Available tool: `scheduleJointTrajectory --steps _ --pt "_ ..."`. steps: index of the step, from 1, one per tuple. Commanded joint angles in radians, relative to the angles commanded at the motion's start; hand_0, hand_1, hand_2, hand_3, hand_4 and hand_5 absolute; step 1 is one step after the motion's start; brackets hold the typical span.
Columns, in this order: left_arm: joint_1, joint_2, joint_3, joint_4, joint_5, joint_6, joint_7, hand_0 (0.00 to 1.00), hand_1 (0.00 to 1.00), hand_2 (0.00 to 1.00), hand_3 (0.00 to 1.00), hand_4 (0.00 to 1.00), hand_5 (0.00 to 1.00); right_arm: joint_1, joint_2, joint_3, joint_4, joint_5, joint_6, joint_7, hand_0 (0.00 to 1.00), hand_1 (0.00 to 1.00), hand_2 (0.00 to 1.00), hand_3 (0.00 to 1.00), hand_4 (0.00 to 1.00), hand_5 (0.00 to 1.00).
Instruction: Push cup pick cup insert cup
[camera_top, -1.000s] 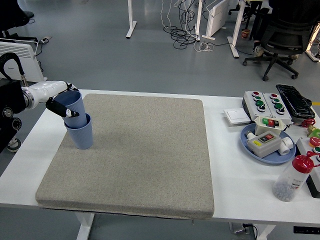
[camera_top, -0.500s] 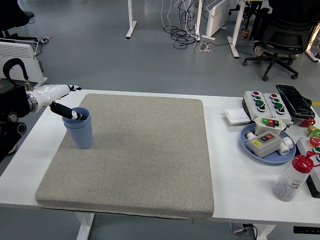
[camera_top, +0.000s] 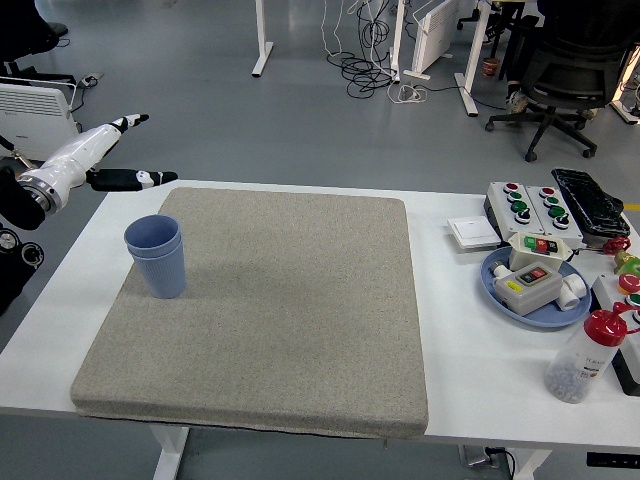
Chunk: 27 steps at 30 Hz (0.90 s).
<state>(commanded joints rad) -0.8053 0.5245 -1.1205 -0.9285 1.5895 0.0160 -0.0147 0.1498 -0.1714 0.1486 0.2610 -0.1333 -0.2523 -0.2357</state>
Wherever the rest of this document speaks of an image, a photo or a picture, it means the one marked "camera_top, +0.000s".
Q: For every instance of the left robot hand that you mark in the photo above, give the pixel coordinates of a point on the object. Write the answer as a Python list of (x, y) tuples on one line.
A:
[(75, 155)]

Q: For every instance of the blue ribbed plastic cup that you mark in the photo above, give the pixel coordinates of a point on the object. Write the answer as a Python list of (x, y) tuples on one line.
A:
[(150, 232), (162, 275)]

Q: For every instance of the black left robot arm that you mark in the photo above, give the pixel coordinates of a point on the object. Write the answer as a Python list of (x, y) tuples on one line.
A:
[(17, 205)]

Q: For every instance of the brown paper cup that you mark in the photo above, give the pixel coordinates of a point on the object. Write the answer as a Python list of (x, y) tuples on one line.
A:
[(491, 69)]

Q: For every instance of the white panel heater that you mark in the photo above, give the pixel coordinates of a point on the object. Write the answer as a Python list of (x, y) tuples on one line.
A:
[(432, 37), (30, 107)]

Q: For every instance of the grey power strip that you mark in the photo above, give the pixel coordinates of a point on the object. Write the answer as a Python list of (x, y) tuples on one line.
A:
[(91, 79)]

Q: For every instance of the white desk leg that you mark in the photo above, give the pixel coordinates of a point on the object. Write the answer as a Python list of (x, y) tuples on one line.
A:
[(261, 50), (470, 85), (396, 45)]

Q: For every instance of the grey-brown mat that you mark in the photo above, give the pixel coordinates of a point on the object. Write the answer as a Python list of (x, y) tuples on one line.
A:
[(310, 310)]

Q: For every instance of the white table leg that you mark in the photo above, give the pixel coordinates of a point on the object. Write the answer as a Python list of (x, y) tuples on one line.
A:
[(532, 465), (170, 455)]

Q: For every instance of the white plug fitting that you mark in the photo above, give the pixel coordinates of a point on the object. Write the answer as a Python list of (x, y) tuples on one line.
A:
[(497, 269)]

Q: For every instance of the white four-button control box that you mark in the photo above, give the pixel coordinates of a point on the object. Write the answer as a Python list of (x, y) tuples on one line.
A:
[(510, 212), (547, 217)]

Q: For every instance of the seated person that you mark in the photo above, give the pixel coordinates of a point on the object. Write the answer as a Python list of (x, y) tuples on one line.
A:
[(520, 55)]

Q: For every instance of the blue plate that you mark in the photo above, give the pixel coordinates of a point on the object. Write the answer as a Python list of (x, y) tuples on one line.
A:
[(545, 319)]

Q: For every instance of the black office chair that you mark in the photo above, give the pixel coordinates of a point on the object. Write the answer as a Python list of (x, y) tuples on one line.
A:
[(575, 75)]

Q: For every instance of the white pipe fitting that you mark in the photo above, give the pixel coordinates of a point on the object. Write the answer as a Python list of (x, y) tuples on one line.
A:
[(572, 292)]

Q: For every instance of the black wrapped tray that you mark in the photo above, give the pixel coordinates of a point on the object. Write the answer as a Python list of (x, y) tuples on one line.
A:
[(592, 202)]

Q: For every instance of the clear bottle red cap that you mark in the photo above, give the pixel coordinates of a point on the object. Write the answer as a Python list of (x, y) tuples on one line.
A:
[(575, 365)]

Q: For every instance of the white box with mushroom button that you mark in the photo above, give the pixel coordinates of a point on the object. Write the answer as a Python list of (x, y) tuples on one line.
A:
[(631, 360)]

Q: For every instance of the black table control panel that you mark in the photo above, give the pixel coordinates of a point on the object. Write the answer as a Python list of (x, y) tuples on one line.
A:
[(612, 460)]

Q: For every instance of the white wall switch plate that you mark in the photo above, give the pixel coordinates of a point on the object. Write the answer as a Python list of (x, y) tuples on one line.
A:
[(472, 232)]

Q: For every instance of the beige switch box green red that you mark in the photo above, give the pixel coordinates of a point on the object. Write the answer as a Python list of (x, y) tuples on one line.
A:
[(522, 257)]

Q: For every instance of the grey switch box red button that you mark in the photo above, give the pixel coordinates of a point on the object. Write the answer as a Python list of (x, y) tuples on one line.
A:
[(525, 297)]

